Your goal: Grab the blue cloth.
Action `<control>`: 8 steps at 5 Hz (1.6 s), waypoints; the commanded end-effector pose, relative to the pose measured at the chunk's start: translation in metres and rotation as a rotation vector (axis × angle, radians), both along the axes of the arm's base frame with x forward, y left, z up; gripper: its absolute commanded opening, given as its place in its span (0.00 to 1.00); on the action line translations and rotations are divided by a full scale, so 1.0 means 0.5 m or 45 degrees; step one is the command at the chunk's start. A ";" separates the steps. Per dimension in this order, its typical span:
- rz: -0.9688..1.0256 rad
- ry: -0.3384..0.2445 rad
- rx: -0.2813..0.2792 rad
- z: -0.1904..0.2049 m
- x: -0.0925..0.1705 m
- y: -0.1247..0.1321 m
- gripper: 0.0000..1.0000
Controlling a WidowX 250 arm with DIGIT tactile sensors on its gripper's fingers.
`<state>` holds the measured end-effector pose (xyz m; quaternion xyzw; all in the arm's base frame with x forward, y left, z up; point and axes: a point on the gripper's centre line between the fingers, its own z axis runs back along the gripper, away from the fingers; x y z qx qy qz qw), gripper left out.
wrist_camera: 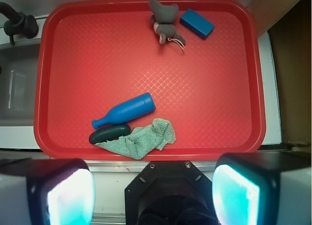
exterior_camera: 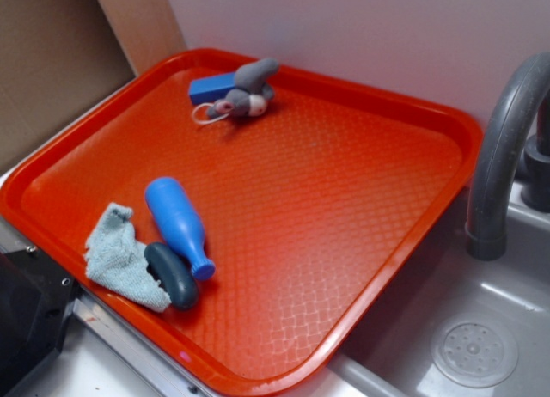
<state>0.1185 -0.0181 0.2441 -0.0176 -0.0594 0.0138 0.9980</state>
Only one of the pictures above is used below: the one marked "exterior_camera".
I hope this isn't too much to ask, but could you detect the blue rectangular block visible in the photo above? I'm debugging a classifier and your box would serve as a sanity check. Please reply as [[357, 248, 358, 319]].
[[188, 72, 235, 105]]

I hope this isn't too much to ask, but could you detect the grey toy sink basin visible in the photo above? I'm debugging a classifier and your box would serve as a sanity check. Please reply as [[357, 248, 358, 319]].
[[330, 177, 550, 397]]

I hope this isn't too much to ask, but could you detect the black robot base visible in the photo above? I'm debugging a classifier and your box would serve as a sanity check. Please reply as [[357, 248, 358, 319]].
[[1, 247, 78, 396]]

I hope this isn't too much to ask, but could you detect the light blue cloth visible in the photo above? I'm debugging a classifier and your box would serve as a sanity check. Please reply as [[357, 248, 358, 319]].
[[84, 203, 171, 313]]

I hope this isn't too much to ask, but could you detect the grey plush mouse toy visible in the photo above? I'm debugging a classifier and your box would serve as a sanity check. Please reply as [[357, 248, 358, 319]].
[[192, 58, 279, 125]]

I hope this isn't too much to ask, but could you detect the red plastic tray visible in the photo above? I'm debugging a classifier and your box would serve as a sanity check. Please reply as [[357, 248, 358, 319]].
[[1, 49, 482, 396]]

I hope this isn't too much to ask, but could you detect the brown cardboard panel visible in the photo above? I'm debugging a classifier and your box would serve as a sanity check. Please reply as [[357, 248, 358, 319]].
[[1, 0, 186, 172]]

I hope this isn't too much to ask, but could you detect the blue plastic bottle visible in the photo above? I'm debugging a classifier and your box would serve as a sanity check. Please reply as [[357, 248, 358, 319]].
[[144, 177, 216, 281]]

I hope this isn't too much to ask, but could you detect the grey toy faucet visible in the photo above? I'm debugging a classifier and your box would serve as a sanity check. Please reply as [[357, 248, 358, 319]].
[[465, 52, 549, 261]]

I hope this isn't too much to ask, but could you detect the dark grey oval soap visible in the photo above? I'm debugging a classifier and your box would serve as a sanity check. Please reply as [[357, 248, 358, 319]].
[[144, 242, 199, 311]]

